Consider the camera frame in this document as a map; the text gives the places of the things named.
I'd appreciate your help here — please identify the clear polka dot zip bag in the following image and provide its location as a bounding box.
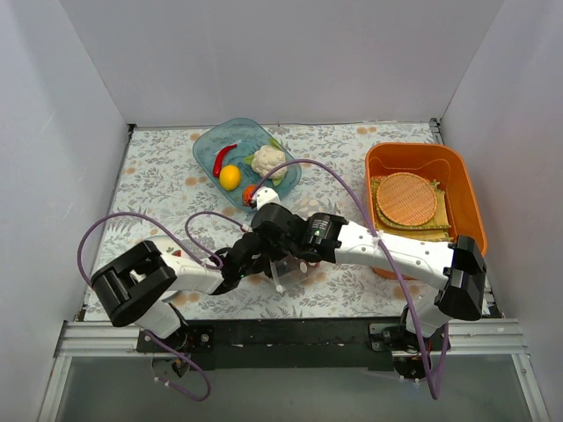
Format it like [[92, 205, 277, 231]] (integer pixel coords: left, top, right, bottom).
[[264, 257, 320, 294]]

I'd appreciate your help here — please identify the small orange fake pumpkin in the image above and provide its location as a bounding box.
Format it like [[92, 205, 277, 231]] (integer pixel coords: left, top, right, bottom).
[[242, 185, 256, 208]]

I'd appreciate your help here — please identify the yellow fake lemon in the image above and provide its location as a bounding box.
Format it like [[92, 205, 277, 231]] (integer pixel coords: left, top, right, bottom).
[[219, 164, 242, 192]]

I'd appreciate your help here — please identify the fake cauliflower with leaves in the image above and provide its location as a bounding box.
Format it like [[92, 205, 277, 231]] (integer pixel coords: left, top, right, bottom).
[[243, 138, 287, 178]]

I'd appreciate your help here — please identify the red fake chili pepper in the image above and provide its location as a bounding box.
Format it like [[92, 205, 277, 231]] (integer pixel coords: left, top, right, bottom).
[[212, 143, 237, 178]]

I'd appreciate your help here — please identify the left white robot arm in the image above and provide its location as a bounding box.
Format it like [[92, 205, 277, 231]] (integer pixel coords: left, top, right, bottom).
[[91, 233, 271, 352]]

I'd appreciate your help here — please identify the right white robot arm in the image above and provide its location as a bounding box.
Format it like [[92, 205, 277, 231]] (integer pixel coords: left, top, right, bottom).
[[251, 203, 486, 350]]

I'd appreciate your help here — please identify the white strawberry print plate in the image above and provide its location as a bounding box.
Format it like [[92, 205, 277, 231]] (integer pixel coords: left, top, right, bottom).
[[158, 244, 185, 261]]

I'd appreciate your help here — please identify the teal transparent plastic tray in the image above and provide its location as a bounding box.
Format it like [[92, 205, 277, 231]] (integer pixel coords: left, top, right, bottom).
[[193, 118, 294, 210]]

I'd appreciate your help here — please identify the round woven orange mat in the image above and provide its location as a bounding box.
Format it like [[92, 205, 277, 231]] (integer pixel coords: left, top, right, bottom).
[[375, 172, 437, 226]]

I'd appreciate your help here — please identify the floral patterned table mat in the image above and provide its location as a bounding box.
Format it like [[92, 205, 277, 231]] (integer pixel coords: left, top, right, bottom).
[[99, 122, 435, 320]]

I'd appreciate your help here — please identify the orange plastic tub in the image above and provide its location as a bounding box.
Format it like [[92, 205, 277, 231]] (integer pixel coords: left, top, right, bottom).
[[365, 142, 487, 255]]

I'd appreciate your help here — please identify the green bamboo mat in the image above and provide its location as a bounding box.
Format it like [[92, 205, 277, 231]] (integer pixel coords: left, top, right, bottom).
[[370, 176, 451, 242]]

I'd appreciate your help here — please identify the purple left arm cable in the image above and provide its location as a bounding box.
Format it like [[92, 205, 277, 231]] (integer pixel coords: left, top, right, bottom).
[[77, 210, 250, 403]]

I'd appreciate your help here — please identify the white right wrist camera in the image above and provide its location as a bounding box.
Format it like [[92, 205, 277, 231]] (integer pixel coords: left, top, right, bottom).
[[250, 186, 281, 210]]

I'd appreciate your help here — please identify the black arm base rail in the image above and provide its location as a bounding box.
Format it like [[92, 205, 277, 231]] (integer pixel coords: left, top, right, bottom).
[[167, 316, 419, 371]]

